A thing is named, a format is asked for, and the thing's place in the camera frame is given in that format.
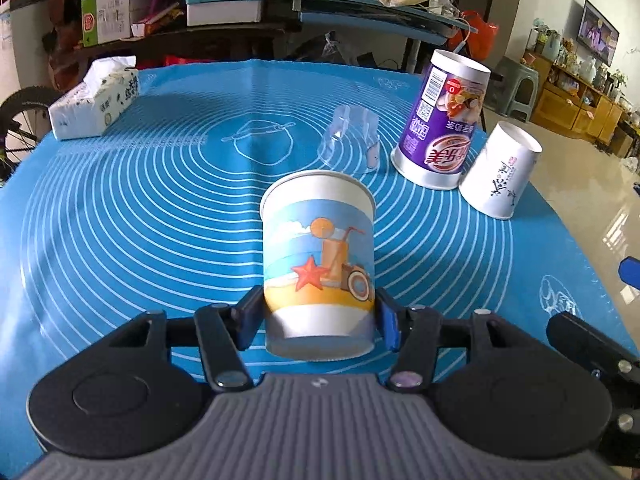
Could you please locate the beach print paper cup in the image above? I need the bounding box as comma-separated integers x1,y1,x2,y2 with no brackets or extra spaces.
259,170,375,362

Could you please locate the white paper cup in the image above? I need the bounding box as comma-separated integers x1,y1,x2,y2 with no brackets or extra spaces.
459,122,544,220

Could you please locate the purple milk tea cup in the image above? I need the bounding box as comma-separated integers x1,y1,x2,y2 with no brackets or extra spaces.
390,49,490,191

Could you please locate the clear plastic cup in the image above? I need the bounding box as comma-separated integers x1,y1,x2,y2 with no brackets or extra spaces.
317,104,381,177

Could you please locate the blue silicone baking mat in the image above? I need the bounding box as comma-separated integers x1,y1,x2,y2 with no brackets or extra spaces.
1,61,632,478

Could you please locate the wooden tv cabinet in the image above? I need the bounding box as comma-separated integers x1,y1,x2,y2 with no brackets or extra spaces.
523,50,634,158

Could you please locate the green plastic stool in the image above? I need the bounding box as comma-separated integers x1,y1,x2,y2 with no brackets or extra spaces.
485,56,539,122

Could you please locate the orange plastic bag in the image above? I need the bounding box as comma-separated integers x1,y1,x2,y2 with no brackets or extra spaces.
448,10,499,62

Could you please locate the white tissue pack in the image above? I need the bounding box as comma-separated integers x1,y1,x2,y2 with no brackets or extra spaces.
48,56,140,141

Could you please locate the blue adjustable desk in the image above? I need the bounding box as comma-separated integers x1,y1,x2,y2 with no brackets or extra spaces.
265,0,476,73

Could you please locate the white foam box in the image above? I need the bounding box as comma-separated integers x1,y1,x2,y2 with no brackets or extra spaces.
186,0,262,26

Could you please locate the white green cardboard box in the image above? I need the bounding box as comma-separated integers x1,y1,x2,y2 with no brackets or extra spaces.
81,0,151,48

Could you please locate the wall television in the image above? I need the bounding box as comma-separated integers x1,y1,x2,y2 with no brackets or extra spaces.
577,0,620,66

